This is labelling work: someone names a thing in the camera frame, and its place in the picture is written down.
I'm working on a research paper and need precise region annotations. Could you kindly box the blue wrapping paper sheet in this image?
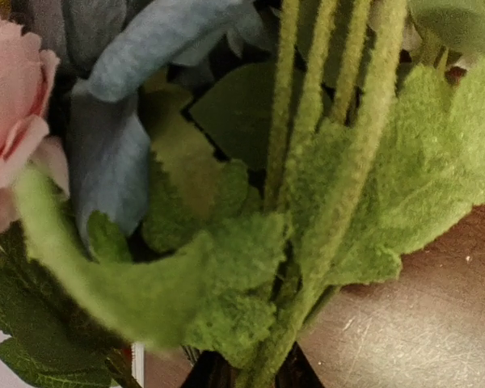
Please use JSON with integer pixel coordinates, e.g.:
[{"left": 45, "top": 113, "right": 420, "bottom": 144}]
[{"left": 301, "top": 205, "right": 485, "bottom": 387}]

